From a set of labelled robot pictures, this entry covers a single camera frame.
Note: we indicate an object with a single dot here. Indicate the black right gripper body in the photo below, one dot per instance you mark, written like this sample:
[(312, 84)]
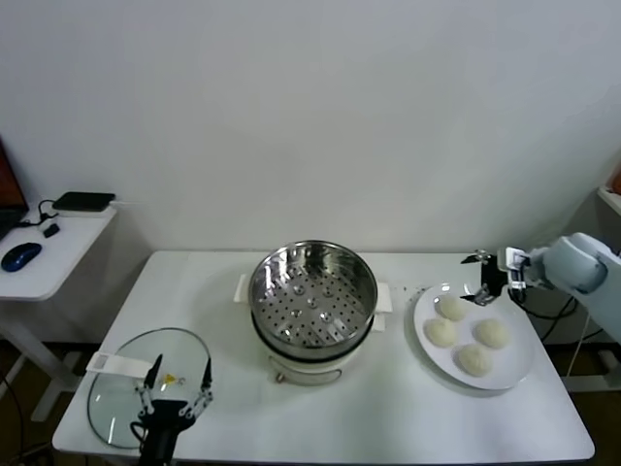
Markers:
[(495, 279)]

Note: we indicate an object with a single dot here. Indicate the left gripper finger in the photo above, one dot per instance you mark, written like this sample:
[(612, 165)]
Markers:
[(153, 374), (208, 378)]

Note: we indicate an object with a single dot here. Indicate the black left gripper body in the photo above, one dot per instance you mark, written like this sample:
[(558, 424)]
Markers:
[(165, 415)]

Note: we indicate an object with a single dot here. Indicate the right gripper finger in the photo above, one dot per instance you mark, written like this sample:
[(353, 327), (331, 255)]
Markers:
[(481, 295), (478, 256)]

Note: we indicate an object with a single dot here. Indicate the white steamed baozi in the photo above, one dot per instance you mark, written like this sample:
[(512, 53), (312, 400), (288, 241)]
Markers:
[(440, 333), (474, 360), (452, 309), (491, 334)]

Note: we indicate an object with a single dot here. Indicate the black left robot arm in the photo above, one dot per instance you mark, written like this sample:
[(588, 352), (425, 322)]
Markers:
[(159, 451)]

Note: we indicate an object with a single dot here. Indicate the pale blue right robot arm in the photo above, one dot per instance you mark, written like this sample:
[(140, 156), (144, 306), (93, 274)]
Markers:
[(575, 262)]

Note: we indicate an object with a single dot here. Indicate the stainless steel steamer basket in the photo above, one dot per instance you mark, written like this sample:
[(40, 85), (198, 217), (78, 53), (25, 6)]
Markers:
[(310, 310)]

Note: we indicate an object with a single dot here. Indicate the white oval plate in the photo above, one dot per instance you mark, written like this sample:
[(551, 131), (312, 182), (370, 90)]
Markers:
[(521, 349)]

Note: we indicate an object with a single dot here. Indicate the cream electric cooking pot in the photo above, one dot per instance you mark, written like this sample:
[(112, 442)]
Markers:
[(301, 365)]

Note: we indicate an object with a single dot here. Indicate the white shelf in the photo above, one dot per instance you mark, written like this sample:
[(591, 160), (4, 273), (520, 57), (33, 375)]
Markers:
[(610, 199)]

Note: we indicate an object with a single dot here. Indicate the white table base foot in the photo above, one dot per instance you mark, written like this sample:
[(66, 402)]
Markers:
[(594, 381)]

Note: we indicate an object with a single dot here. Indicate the white side table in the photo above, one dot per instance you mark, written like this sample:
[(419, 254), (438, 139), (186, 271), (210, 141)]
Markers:
[(73, 252)]

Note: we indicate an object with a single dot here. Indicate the orange object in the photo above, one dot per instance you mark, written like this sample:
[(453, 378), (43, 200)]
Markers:
[(617, 183)]

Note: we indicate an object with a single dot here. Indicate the small black adapter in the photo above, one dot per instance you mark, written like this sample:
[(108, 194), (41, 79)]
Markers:
[(51, 230)]

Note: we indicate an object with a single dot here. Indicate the blue computer mouse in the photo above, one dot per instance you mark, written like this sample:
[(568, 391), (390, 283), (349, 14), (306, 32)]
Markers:
[(20, 256)]

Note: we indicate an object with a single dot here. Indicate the flat black box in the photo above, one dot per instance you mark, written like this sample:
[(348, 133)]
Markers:
[(83, 200)]

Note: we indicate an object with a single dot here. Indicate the black laptop with red screen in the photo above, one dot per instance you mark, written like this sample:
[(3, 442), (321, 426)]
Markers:
[(9, 187)]

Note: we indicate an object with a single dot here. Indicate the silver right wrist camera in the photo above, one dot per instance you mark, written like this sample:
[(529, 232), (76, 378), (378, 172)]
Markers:
[(514, 264)]

